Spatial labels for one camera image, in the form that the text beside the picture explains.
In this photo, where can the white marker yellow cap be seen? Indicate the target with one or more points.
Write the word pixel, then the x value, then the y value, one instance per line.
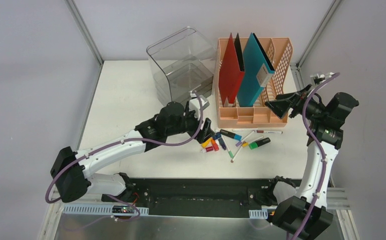
pixel 246 143

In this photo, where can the black highlighter blue cap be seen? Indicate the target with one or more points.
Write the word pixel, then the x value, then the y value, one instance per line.
pixel 230 134

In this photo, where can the white pen red cap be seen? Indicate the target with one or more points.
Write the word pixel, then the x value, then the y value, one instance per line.
pixel 269 131

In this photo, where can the clear grey drawer organizer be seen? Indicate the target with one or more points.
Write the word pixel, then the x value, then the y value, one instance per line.
pixel 182 62

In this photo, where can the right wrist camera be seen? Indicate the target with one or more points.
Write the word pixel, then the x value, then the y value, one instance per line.
pixel 318 78

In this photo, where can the black highlighter green cap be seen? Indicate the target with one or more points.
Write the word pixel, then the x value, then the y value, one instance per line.
pixel 259 143

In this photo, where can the red white short marker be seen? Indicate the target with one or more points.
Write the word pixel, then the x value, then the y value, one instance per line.
pixel 207 149

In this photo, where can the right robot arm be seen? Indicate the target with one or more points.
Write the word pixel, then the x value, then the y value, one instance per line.
pixel 302 212

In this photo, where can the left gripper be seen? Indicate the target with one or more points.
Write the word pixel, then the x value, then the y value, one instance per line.
pixel 199 127

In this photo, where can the orange red marker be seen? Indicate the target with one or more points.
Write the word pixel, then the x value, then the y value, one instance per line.
pixel 214 145

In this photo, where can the peach plastic file rack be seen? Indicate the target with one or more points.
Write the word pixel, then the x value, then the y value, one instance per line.
pixel 280 50

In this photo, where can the white marker green tip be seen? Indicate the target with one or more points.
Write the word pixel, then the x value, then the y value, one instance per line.
pixel 227 147

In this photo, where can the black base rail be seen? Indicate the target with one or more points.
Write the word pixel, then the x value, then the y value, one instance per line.
pixel 187 197

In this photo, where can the red folder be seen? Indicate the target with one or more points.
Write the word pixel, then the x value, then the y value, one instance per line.
pixel 232 71

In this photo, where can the thin white pen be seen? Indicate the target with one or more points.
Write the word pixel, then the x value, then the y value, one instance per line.
pixel 245 129

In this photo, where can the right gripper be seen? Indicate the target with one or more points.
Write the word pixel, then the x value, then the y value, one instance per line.
pixel 280 107

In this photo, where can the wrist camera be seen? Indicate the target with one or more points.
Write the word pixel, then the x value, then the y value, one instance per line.
pixel 318 78
pixel 197 104

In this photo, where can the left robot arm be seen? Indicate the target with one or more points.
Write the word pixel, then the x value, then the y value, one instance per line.
pixel 75 172

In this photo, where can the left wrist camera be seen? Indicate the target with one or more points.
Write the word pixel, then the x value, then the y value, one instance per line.
pixel 197 104

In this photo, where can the teal blue folder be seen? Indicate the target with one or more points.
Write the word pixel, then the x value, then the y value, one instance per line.
pixel 258 72

